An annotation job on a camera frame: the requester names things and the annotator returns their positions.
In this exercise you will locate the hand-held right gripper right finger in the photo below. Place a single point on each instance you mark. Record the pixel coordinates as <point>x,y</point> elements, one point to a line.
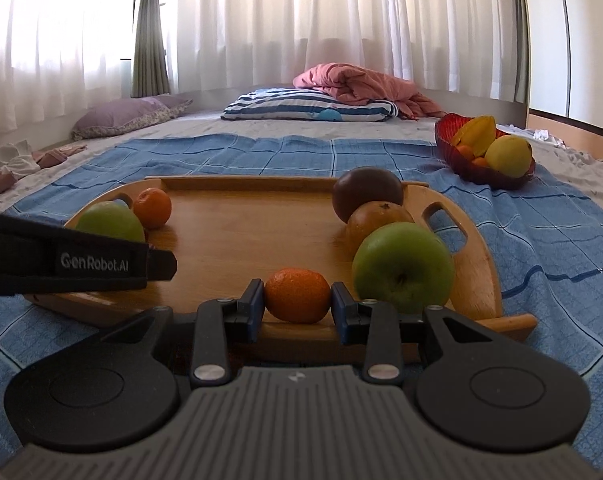
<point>339,312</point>

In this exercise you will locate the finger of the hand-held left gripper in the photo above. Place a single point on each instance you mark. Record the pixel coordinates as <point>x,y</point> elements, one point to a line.
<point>161,265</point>

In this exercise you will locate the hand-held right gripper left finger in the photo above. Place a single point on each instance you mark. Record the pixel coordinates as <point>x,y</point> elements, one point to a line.
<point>258,310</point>

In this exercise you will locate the orange tangerine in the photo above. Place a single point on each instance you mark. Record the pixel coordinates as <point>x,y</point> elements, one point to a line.
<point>151,207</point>
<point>297,295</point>

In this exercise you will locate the large green apple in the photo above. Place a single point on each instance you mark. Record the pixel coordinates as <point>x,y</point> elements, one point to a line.
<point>109,222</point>

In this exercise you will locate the small green apple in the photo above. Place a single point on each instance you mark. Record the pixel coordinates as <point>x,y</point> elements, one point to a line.
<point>401,265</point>

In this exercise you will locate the orange-brown round fruit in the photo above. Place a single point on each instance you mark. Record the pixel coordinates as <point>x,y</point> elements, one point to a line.
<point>376,222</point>

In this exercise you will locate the dark purple tomato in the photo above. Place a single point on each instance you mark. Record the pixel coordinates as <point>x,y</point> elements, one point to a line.
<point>366,187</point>

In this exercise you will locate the pinkish brown cloth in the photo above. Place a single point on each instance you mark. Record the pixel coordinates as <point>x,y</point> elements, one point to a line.
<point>56,155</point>

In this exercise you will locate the white crumpled cloth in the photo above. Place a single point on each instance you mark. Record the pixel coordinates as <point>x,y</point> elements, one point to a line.
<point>14,162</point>

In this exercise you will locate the purple pillow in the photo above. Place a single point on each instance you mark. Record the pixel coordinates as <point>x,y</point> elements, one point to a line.
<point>116,117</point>

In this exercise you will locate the white patterned bedsheet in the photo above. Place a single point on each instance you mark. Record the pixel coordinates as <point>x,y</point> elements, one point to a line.
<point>261,127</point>

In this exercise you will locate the red glass bowl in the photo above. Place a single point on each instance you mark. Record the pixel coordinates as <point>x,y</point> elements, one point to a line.
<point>481,177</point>

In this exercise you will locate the small light blue object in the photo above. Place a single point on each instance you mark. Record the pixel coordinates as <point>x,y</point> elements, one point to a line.
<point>330,114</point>

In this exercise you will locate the blue plaid blanket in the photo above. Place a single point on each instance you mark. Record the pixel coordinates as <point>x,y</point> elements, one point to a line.
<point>531,260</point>

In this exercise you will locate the blue white striped pillow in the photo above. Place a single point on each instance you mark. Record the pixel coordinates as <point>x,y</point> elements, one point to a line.
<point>281,105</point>

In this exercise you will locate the small orange fruit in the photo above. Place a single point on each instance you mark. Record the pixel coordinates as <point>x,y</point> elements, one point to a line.
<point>480,162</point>
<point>464,151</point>

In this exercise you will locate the green curtain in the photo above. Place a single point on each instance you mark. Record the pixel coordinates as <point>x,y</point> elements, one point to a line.
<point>149,45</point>

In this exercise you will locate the yellow starfruit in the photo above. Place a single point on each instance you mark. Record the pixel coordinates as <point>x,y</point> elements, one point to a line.
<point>479,135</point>

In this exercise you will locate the pink quilt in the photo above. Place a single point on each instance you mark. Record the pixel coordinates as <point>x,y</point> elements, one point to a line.
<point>361,82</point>

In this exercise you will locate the yellow pear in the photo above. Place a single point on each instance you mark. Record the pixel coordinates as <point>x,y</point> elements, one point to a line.
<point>509,155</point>

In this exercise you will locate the small white cloth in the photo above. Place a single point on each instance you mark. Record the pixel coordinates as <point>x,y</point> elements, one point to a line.
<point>544,136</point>

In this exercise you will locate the white sheer curtain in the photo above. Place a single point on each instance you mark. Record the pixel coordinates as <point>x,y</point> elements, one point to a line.
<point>281,20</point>

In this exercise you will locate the white wardrobe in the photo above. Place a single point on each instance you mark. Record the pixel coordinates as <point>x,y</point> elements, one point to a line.
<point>581,35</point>

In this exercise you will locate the wooden bed frame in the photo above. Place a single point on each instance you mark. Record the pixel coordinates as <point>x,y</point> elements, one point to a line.
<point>571,132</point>

